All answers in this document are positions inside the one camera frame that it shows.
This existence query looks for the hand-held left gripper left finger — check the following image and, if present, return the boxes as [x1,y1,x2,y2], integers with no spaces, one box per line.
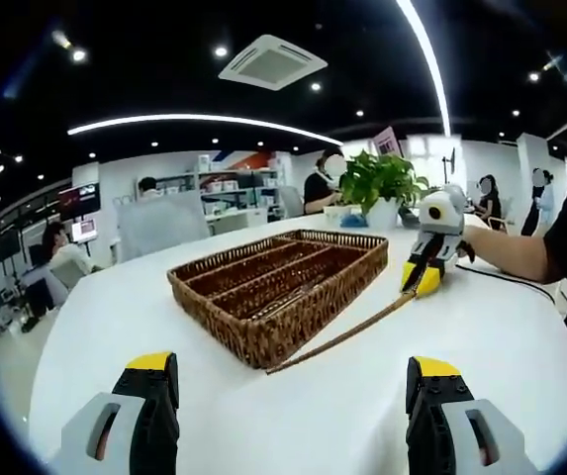
[59,350,181,475]

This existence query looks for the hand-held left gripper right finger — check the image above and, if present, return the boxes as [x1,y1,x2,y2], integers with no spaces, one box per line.
[405,354,541,475]

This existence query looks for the brown wooden chopstick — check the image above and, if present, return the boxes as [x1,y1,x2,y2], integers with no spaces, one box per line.
[266,294,418,376]
[282,296,416,370]

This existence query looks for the brown wicker storage tray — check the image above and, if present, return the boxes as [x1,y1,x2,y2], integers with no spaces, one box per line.
[166,228,391,370]

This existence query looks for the white storage shelf with boxes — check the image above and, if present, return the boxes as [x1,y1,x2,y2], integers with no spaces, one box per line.
[153,152,284,219]

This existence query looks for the person's right hand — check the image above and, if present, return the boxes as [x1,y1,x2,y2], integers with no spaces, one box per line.
[455,223,485,266]

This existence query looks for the small screen on stand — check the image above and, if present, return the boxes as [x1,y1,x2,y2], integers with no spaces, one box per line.
[441,146,458,185]

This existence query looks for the green potted plant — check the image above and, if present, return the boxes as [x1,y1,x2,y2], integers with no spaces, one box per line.
[337,149,432,230]

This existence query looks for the blue packet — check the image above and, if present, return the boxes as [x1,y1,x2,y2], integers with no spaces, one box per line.
[339,210,369,229]

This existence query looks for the pink hanging sign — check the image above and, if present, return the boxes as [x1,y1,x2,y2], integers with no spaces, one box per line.
[372,126,403,158]

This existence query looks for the white office chair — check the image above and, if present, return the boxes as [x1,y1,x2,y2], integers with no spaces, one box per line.
[279,184,306,219]

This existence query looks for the straight ceiling light strip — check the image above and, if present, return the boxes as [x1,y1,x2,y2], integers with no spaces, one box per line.
[395,0,453,136]

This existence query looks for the white office desk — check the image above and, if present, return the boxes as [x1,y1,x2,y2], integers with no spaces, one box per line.
[203,206,269,237]

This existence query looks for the grey mesh office chair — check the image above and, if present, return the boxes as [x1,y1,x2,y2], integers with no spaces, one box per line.
[116,195,211,263]

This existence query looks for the computer monitor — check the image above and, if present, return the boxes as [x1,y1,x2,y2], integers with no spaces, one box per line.
[71,219,101,243]

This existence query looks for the white ceiling air conditioner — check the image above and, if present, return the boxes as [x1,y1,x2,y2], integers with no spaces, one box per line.
[217,33,330,93]

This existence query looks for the black screen on stand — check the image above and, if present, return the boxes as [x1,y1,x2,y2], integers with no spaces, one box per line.
[0,231,22,262]

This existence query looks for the curved ceiling light strip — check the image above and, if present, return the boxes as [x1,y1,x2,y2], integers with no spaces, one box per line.
[66,113,346,147]

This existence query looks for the round ceiling spotlights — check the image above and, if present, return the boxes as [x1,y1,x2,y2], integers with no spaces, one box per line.
[10,29,567,179]

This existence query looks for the black cable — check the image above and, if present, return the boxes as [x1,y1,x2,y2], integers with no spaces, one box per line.
[453,261,567,318]

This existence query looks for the wall screen with red picture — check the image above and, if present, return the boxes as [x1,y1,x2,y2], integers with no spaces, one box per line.
[57,182,102,222]

